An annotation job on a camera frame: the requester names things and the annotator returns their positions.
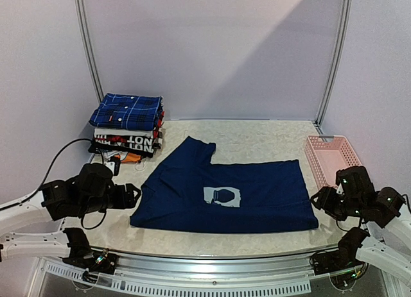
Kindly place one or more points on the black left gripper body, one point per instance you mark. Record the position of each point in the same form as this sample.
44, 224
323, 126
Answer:
119, 203

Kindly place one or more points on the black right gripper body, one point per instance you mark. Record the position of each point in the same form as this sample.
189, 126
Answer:
325, 201

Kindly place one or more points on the pink plastic laundry basket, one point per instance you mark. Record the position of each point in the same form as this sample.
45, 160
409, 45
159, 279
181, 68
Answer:
327, 155

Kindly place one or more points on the dark blue garment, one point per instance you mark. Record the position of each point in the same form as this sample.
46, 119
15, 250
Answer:
187, 193

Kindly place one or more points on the blue plaid flannel shirt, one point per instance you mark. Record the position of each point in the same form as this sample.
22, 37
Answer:
128, 112

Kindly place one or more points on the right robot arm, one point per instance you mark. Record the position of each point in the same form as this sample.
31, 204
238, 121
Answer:
354, 195

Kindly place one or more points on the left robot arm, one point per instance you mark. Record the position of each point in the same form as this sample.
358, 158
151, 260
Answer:
92, 190

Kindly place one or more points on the orange white printed shirt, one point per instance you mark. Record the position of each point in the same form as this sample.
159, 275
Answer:
124, 157

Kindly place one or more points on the black shirt with white letters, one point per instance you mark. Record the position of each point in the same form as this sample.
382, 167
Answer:
138, 145

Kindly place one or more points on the red black plaid shirt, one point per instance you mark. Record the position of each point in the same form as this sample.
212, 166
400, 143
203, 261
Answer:
157, 125

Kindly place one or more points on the white folded t-shirt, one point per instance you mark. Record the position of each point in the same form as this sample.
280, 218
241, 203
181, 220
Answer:
122, 132

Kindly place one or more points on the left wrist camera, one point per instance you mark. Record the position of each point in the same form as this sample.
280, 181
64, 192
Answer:
113, 163

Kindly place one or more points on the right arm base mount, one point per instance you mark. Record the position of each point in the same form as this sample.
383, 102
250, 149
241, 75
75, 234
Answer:
344, 257

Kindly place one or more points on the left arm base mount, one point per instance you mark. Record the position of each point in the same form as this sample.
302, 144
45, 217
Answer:
81, 255

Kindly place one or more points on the aluminium front rail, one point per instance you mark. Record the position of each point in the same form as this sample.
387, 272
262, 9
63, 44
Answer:
140, 274

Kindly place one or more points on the right aluminium frame post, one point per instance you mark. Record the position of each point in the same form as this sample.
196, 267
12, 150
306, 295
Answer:
335, 62

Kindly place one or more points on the aluminium frame post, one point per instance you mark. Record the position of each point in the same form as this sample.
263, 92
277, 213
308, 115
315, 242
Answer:
335, 62
88, 48

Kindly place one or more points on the left aluminium frame post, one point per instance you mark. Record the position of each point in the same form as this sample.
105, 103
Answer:
88, 48

